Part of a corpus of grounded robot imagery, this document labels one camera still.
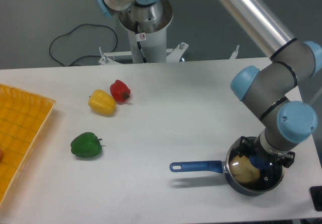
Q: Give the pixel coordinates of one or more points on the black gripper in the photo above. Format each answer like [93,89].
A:
[257,153]

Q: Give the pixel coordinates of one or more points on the glass pot lid blue knob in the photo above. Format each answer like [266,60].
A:
[270,177]

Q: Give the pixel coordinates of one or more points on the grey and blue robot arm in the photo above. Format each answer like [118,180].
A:
[287,123]

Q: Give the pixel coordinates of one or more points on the round bread bun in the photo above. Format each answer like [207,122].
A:
[243,171]

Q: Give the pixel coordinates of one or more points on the black device at table edge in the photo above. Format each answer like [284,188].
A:
[316,193]

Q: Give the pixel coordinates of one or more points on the red bell pepper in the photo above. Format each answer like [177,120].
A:
[120,91]

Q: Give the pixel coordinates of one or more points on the yellow bell pepper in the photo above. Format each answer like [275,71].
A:
[102,103]

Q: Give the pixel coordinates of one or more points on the green bell pepper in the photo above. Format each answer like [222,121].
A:
[86,145]

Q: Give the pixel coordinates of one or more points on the yellow plastic basket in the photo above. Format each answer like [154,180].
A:
[23,116]

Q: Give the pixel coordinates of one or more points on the black pot with blue handle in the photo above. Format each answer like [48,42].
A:
[199,166]

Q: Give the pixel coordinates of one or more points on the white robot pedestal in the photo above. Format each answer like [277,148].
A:
[146,26]

